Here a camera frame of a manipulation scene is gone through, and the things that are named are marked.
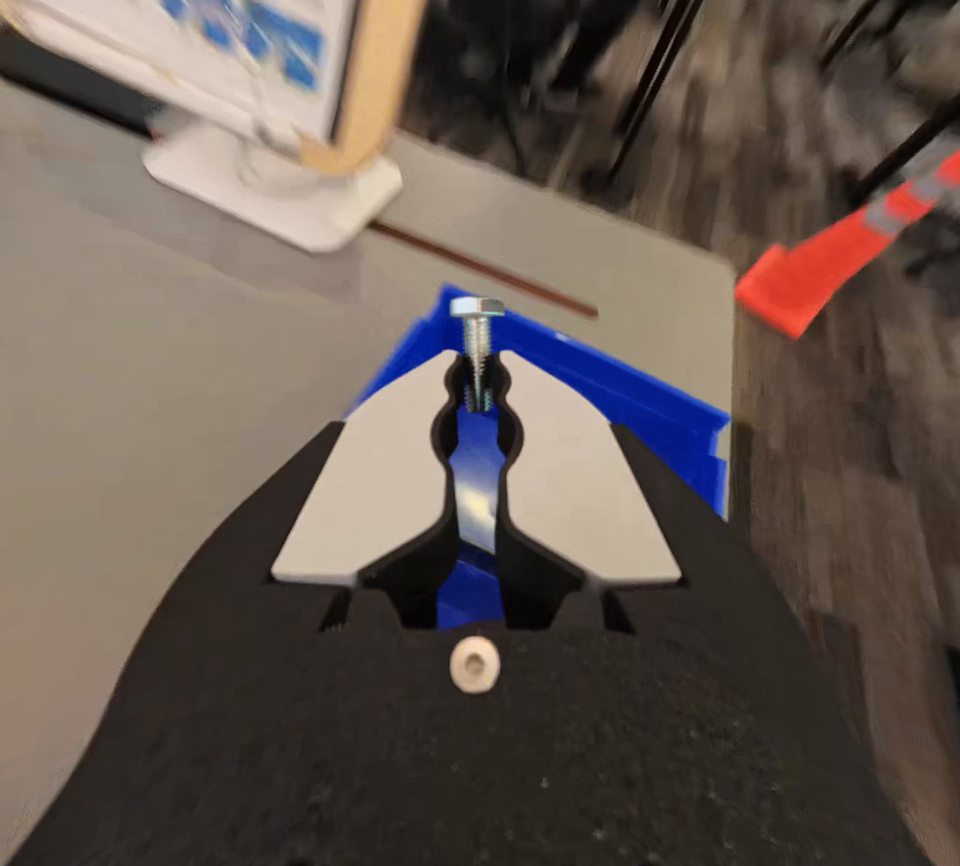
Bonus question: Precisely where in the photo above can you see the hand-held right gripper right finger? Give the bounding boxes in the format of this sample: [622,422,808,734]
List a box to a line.
[495,350,684,631]

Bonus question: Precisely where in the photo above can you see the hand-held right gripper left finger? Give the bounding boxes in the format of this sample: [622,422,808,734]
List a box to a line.
[270,350,459,631]

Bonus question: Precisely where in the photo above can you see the instruction board on white stand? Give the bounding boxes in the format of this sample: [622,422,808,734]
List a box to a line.
[0,0,451,254]

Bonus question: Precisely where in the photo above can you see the orange traffic cone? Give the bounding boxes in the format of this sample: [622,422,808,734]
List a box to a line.
[735,149,960,341]

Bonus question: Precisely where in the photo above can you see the blue divided plastic bin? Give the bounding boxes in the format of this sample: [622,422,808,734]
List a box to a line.
[346,283,732,631]

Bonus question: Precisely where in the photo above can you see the silver hex bolt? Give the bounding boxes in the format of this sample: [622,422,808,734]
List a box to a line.
[448,294,507,413]

